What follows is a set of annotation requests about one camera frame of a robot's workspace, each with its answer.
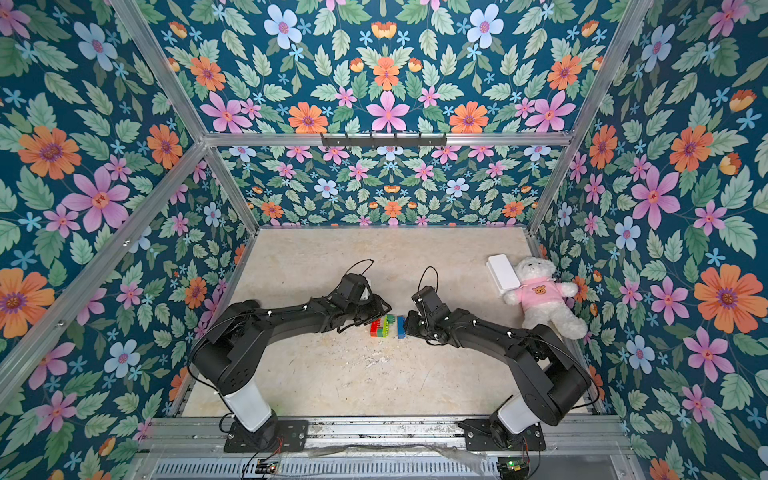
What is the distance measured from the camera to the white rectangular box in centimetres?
100

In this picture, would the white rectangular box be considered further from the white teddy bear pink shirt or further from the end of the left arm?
the end of the left arm

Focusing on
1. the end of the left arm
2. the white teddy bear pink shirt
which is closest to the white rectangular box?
the white teddy bear pink shirt
